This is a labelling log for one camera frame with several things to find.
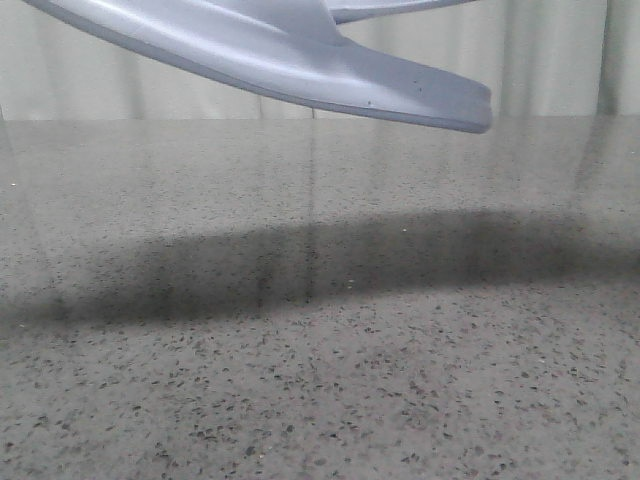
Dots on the light blue slipper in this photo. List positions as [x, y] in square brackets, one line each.
[288, 50]
[347, 11]

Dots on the pale green curtain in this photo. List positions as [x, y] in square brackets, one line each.
[548, 58]

